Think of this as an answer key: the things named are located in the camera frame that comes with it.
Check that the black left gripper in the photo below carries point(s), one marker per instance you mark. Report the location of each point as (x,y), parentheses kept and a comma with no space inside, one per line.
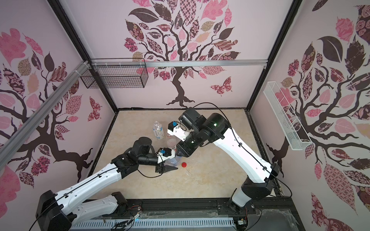
(164,169)

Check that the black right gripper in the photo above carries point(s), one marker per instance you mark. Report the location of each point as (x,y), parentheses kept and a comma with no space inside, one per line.
(179,148)

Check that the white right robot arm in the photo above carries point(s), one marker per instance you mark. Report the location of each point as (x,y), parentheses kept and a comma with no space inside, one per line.
(194,131)

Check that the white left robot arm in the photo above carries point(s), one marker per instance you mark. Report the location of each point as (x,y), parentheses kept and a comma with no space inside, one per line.
(63,210)

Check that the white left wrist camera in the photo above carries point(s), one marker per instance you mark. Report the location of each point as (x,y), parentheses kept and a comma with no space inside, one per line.
(165,153)

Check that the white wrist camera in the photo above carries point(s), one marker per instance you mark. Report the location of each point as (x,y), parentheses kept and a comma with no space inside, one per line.
(165,153)
(174,129)

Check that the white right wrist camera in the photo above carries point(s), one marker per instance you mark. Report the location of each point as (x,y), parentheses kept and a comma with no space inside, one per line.
(174,129)

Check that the white slotted cable duct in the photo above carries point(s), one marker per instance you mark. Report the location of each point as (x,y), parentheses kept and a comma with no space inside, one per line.
(156,224)

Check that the aluminium rail back wall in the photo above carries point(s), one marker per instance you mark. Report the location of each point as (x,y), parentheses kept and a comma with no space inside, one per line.
(179,63)

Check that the aluminium rail wall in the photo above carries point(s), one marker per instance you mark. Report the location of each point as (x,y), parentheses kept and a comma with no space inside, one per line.
(19,138)
(179,63)

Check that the black wire basket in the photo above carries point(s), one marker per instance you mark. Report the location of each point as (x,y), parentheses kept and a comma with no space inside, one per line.
(116,74)

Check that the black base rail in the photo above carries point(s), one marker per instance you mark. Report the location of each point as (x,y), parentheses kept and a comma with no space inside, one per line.
(272,213)

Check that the white wire shelf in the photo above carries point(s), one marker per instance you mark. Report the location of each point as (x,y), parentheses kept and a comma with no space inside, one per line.
(280,100)

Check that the aluminium rail left wall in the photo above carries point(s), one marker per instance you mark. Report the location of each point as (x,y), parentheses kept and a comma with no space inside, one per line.
(19,138)

